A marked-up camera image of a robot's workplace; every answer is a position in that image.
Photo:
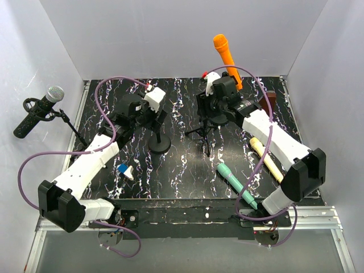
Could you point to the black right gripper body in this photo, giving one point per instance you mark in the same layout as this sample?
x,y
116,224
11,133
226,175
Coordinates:
x,y
212,106

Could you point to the orange microphone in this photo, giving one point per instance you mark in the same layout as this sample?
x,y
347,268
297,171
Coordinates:
x,y
222,47

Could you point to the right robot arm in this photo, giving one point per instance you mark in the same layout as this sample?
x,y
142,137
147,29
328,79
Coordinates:
x,y
306,168

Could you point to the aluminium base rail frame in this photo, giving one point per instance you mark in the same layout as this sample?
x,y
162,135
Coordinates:
x,y
185,220

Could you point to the silver-headed black microphone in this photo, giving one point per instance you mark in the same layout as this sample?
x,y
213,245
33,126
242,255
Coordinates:
x,y
38,110

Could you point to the brown wooden metronome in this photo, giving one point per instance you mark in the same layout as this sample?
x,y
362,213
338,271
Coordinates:
x,y
271,101

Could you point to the black tripod microphone stand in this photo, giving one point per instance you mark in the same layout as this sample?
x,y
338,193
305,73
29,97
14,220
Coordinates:
x,y
203,131

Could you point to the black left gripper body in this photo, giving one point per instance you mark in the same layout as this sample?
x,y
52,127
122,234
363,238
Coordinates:
x,y
148,116

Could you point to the mint green toy microphone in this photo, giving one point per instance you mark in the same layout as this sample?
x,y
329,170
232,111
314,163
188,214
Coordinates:
x,y
227,174

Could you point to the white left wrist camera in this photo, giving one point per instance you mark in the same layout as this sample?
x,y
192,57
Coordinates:
x,y
154,96

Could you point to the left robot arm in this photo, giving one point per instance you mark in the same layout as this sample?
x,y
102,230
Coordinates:
x,y
60,200

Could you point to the black round-base stand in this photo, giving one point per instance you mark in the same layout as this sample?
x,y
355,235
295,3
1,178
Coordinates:
x,y
159,143
221,119

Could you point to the blue and white toy block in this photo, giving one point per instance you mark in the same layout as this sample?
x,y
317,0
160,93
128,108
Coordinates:
x,y
127,171

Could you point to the cream wooden microphone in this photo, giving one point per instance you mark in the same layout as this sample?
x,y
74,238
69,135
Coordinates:
x,y
259,149

